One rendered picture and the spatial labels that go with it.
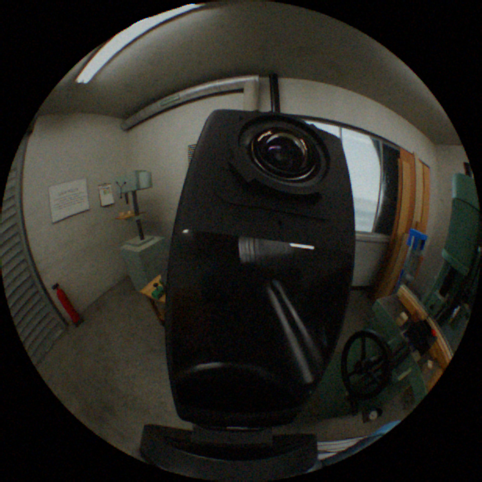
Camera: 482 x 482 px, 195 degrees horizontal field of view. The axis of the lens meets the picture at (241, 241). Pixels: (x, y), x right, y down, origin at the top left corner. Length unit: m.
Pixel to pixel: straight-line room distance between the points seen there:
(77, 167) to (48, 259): 1.20
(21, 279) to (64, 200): 1.16
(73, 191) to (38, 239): 0.78
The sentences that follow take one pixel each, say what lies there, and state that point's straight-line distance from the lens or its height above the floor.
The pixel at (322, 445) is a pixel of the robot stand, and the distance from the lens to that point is 1.24.
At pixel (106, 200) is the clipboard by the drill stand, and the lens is 2.49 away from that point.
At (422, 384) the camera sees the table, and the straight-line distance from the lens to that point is 0.73.
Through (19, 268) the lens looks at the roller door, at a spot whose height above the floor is 1.01.
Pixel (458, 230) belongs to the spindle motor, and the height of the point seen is 1.32.
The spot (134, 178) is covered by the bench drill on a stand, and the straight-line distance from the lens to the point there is 1.73.
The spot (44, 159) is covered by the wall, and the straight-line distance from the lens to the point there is 2.41.
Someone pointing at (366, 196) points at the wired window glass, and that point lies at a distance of 2.01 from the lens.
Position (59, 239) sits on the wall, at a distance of 2.31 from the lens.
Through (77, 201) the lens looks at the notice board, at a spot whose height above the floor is 1.41.
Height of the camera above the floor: 1.30
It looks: 22 degrees down
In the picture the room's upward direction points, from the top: straight up
